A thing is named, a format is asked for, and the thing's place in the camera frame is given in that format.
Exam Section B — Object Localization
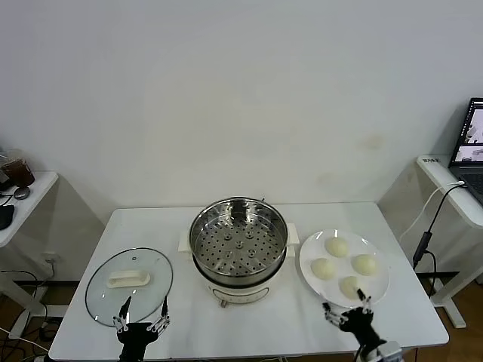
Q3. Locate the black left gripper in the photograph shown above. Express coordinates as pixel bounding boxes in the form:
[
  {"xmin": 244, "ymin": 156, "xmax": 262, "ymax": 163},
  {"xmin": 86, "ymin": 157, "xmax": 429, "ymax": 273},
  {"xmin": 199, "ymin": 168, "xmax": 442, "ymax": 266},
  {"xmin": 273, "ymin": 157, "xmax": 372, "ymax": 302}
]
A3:
[{"xmin": 112, "ymin": 296, "xmax": 171, "ymax": 362}]

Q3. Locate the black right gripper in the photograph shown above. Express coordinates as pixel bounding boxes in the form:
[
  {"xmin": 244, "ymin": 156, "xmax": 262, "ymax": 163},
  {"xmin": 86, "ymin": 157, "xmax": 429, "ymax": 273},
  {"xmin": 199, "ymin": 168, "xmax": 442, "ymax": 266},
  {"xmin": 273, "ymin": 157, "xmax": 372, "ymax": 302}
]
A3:
[{"xmin": 321, "ymin": 288, "xmax": 386, "ymax": 348}]

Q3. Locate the white steamed baozi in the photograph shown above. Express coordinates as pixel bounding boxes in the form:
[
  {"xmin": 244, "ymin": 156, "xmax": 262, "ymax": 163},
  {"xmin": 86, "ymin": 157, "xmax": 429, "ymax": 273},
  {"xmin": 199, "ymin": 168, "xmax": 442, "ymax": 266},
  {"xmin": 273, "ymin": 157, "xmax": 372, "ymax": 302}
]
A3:
[
  {"xmin": 338, "ymin": 275, "xmax": 364, "ymax": 301},
  {"xmin": 309, "ymin": 258, "xmax": 336, "ymax": 281},
  {"xmin": 350, "ymin": 253, "xmax": 378, "ymax": 275},
  {"xmin": 324, "ymin": 237, "xmax": 349, "ymax": 259}
]

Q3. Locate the glass lid with white handle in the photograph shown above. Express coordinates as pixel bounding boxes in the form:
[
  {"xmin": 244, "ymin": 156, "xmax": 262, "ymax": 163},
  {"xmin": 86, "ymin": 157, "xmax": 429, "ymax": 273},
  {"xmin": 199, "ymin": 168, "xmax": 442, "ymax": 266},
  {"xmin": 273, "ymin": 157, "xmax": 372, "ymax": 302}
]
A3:
[{"xmin": 84, "ymin": 247, "xmax": 174, "ymax": 328}]

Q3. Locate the stainless steel steamer basket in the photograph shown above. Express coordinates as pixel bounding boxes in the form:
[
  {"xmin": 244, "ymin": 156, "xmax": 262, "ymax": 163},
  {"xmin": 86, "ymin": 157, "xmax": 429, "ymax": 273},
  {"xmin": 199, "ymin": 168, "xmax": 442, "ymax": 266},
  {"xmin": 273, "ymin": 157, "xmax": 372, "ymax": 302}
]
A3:
[{"xmin": 188, "ymin": 196, "xmax": 288, "ymax": 276}]

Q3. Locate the white round plate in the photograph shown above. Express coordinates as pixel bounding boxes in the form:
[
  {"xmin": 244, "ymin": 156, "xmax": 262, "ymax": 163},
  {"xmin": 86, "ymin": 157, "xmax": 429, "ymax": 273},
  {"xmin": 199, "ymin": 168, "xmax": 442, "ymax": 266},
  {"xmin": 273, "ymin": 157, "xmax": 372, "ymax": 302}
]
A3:
[{"xmin": 299, "ymin": 229, "xmax": 391, "ymax": 309}]

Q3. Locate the white electric cooker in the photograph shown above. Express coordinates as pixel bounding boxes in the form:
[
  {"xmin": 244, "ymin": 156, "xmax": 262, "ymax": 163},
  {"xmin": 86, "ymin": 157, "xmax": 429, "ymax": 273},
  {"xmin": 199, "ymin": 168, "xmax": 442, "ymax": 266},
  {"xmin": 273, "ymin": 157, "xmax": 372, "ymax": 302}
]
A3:
[{"xmin": 177, "ymin": 222, "xmax": 301, "ymax": 308}]

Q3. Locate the white side table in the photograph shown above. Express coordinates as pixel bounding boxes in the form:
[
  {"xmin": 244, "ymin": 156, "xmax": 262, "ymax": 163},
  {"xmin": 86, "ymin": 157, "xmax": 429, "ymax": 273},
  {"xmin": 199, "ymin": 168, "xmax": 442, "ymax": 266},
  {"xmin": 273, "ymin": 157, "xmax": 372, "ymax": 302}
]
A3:
[
  {"xmin": 0, "ymin": 171, "xmax": 60, "ymax": 340},
  {"xmin": 417, "ymin": 155, "xmax": 483, "ymax": 329}
]

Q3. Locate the open black laptop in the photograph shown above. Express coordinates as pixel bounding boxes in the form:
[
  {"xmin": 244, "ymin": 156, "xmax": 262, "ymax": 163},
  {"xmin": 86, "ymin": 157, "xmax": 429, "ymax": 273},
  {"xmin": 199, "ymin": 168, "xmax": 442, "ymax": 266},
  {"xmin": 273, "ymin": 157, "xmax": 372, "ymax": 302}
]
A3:
[{"xmin": 448, "ymin": 97, "xmax": 483, "ymax": 207}]

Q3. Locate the plastic cup of iced coffee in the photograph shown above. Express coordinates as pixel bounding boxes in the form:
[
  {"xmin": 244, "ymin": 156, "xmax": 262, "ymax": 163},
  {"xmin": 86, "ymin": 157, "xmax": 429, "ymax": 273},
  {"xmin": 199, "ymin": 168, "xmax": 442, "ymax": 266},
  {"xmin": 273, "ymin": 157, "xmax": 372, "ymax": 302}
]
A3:
[{"xmin": 0, "ymin": 149, "xmax": 35, "ymax": 189}]

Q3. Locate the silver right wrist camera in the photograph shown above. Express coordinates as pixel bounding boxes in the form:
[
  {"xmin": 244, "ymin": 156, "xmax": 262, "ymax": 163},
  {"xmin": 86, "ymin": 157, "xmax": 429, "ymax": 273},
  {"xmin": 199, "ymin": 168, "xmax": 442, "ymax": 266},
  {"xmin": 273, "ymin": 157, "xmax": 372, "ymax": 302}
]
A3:
[{"xmin": 377, "ymin": 341, "xmax": 404, "ymax": 362}]

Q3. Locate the black cable with adapter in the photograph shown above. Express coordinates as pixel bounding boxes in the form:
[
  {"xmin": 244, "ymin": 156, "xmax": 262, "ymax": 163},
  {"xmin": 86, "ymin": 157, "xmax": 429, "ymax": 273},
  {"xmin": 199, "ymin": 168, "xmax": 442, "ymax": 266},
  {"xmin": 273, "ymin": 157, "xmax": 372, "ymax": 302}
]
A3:
[{"xmin": 412, "ymin": 183, "xmax": 464, "ymax": 299}]

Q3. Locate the white floor cable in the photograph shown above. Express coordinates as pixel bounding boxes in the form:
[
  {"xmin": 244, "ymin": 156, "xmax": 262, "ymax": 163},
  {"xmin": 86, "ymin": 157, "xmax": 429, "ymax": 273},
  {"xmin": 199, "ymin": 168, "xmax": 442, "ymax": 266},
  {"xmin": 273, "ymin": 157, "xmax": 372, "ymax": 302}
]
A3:
[{"xmin": 0, "ymin": 327, "xmax": 50, "ymax": 350}]

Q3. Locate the black floor cable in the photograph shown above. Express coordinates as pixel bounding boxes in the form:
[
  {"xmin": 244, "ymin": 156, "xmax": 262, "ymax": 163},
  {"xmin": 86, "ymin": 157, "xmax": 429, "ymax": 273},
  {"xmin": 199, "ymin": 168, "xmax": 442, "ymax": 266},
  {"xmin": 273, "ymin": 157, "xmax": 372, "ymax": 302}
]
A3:
[{"xmin": 0, "ymin": 268, "xmax": 52, "ymax": 340}]

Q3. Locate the white charging cable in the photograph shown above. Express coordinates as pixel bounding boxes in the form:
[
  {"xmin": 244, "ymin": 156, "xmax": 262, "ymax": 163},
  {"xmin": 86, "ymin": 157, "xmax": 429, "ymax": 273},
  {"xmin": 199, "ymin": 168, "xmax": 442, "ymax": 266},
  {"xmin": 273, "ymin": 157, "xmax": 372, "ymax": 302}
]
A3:
[{"xmin": 398, "ymin": 180, "xmax": 466, "ymax": 242}]

